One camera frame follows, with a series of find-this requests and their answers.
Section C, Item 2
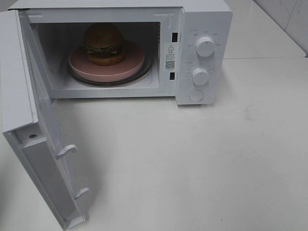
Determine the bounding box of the white microwave door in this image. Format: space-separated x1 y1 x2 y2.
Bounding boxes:
0 10 88 230

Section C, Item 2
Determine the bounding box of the white warning label sticker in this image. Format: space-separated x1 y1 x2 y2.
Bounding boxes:
163 42 179 71

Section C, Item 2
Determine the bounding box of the upper white round knob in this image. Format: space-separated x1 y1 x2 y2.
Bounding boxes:
195 35 216 57

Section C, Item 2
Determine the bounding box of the round white door button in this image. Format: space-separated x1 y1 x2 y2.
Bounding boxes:
189 90 204 102

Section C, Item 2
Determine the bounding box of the burger with lettuce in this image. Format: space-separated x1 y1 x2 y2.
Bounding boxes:
83 23 126 66

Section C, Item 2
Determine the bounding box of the white round knob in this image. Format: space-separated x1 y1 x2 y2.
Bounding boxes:
192 68 210 86
195 35 216 57

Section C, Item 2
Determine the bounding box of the glass microwave turntable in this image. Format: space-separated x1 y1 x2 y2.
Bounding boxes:
67 55 154 87

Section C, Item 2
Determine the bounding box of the pink round plate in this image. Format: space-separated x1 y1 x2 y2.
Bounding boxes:
68 41 145 83

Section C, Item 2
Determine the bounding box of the lower white round knob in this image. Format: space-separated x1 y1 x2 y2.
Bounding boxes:
192 68 210 86

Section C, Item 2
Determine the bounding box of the white microwave oven body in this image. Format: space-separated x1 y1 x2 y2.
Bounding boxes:
8 0 232 104

